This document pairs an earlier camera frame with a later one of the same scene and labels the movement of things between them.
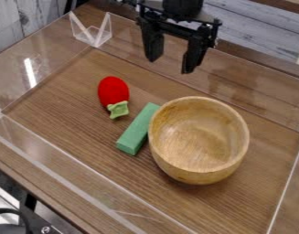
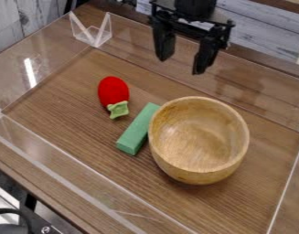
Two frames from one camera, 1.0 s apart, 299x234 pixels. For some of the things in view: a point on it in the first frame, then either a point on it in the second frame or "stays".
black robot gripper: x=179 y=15 → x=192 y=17
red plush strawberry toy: x=113 y=91 stays
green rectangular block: x=135 y=135 stays
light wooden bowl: x=197 y=137 stays
